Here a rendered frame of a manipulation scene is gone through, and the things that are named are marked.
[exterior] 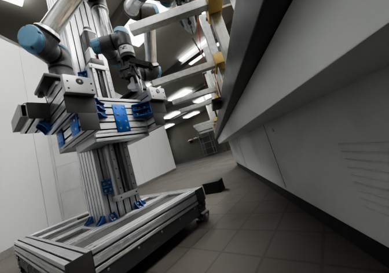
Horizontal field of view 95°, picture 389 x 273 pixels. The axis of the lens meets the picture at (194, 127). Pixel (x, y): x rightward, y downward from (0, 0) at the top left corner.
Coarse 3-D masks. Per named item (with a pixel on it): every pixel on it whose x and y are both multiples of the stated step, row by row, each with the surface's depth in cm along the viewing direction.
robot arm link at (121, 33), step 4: (116, 28) 88; (120, 28) 88; (124, 28) 89; (116, 32) 88; (120, 32) 87; (124, 32) 88; (128, 32) 90; (112, 36) 87; (116, 36) 87; (120, 36) 87; (124, 36) 88; (128, 36) 89; (112, 40) 87; (116, 40) 87; (120, 40) 87; (124, 40) 87; (128, 40) 88; (116, 44) 88; (120, 44) 87; (124, 44) 87; (128, 44) 87; (132, 44) 91; (116, 48) 90
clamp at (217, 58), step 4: (220, 52) 80; (216, 56) 80; (220, 56) 79; (216, 60) 79; (220, 60) 79; (224, 60) 79; (216, 64) 80; (220, 64) 81; (224, 64) 82; (216, 68) 84; (220, 68) 85; (216, 72) 88
